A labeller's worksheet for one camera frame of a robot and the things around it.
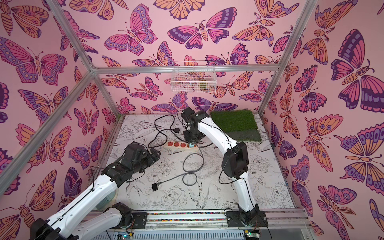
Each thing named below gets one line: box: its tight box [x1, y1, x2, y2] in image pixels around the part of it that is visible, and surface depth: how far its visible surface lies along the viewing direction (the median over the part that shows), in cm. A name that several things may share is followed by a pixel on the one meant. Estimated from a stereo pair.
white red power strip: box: [163, 140, 200, 151], surface depth 102 cm
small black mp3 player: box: [151, 183, 158, 192], surface depth 85 cm
